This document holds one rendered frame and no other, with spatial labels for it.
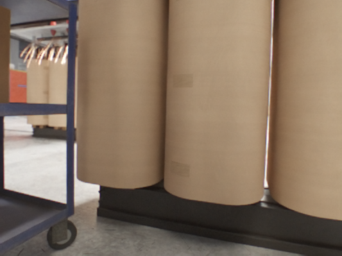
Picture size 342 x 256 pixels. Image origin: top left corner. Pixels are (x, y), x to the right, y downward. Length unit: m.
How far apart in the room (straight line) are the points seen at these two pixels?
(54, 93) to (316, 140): 3.18
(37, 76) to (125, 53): 2.90
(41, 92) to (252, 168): 3.30
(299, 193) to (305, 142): 0.17
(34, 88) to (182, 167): 3.15
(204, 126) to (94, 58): 0.53
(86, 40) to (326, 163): 1.00
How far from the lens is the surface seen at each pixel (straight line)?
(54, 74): 3.48
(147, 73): 0.92
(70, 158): 0.91
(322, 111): 0.81
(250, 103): 0.80
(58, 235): 1.00
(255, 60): 0.82
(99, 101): 0.96
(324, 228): 1.06
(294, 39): 0.87
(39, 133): 3.95
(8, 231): 0.96
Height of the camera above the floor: 0.55
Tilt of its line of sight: 2 degrees down
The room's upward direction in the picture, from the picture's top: 2 degrees clockwise
